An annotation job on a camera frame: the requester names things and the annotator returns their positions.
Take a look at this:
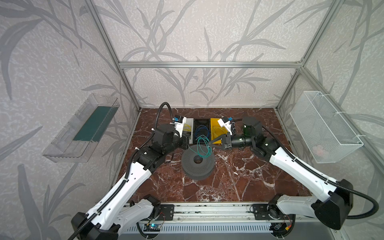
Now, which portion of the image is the green cable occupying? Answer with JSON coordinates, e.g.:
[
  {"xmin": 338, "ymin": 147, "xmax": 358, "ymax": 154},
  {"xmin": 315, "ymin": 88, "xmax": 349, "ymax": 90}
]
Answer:
[{"xmin": 194, "ymin": 134, "xmax": 213, "ymax": 159}]

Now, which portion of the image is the grey perforated spool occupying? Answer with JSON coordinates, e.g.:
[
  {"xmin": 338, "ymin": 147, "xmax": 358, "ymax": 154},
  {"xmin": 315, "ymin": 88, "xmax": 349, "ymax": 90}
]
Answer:
[{"xmin": 182, "ymin": 145, "xmax": 216, "ymax": 181}]

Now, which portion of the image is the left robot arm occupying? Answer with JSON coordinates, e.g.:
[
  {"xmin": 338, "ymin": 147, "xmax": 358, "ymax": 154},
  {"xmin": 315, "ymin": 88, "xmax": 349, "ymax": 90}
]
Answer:
[{"xmin": 69, "ymin": 123, "xmax": 189, "ymax": 240}]

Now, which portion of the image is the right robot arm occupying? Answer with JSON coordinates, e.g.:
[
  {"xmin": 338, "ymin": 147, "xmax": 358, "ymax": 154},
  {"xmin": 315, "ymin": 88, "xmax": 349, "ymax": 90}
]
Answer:
[{"xmin": 209, "ymin": 117, "xmax": 353, "ymax": 230}]

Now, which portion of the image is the yellow storage bin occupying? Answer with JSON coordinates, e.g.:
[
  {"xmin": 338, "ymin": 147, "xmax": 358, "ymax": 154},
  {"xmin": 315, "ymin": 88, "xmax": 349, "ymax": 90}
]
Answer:
[{"xmin": 211, "ymin": 118, "xmax": 228, "ymax": 140}]

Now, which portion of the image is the white storage bin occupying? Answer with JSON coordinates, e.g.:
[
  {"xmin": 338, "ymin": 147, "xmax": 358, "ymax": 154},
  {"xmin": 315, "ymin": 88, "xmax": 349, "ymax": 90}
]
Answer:
[{"xmin": 183, "ymin": 118, "xmax": 194, "ymax": 136}]

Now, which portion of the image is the black storage bin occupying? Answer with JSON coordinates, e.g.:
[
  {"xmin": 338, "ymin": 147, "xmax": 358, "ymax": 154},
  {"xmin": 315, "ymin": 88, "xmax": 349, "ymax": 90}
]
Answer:
[{"xmin": 192, "ymin": 119, "xmax": 211, "ymax": 144}]

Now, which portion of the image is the pink object in basket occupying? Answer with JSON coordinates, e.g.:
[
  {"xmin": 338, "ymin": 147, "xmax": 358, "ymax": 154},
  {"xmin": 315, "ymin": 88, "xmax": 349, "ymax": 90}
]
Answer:
[{"xmin": 312, "ymin": 145, "xmax": 329, "ymax": 158}]

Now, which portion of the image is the left controller board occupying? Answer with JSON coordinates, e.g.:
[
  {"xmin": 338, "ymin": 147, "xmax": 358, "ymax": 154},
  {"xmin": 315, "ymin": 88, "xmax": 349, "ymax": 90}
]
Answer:
[{"xmin": 143, "ymin": 223, "xmax": 163, "ymax": 233}]

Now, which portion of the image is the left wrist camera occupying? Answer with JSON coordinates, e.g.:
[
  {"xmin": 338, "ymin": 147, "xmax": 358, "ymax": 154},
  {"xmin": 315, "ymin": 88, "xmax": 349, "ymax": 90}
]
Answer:
[{"xmin": 173, "ymin": 115, "xmax": 187, "ymax": 134}]

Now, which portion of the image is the blue cable coil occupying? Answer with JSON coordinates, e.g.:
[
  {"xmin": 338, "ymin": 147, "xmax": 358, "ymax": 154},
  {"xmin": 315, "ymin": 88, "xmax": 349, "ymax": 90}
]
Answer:
[{"xmin": 194, "ymin": 125, "xmax": 210, "ymax": 142}]

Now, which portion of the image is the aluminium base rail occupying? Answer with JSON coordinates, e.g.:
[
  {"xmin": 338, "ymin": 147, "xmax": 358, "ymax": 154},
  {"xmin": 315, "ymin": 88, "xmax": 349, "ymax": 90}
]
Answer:
[{"xmin": 89, "ymin": 201, "xmax": 340, "ymax": 224}]

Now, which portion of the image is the white wire basket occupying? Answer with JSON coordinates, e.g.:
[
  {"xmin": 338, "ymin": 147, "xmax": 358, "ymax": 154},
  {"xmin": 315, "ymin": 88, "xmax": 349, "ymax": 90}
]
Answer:
[{"xmin": 290, "ymin": 91, "xmax": 364, "ymax": 164}]

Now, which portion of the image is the clear plastic wall tray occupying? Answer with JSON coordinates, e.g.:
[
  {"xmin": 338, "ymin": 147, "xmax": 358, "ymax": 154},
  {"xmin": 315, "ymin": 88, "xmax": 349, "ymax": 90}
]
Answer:
[{"xmin": 43, "ymin": 94, "xmax": 120, "ymax": 163}]

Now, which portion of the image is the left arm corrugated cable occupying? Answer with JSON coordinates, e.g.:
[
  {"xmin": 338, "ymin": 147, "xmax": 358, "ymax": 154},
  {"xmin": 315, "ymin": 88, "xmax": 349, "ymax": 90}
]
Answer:
[{"xmin": 67, "ymin": 101, "xmax": 175, "ymax": 240}]

